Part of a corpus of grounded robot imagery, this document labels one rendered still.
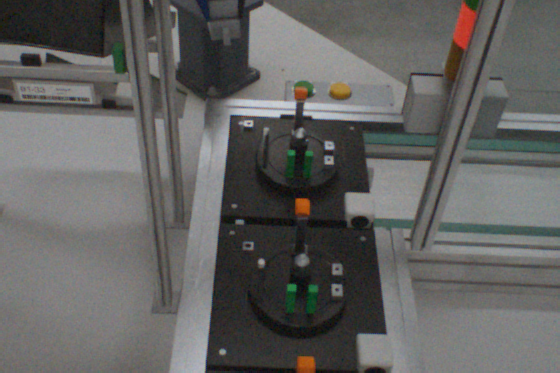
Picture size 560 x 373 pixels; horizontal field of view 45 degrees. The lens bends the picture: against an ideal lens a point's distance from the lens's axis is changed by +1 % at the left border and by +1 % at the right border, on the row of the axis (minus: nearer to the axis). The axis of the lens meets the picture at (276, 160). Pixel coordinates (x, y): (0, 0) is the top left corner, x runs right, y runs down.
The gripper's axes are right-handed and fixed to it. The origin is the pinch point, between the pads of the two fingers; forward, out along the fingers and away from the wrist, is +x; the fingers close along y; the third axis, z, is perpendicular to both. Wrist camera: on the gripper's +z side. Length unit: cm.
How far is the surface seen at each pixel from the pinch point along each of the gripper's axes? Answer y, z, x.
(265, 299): 0.5, 3.0, 44.0
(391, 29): 96, -209, -51
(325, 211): 12.8, -9.1, 33.0
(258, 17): 14, -65, -17
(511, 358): 37, -4, 58
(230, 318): -4.5, 2.4, 45.9
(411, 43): 102, -201, -41
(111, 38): -14.8, 18.2, 10.3
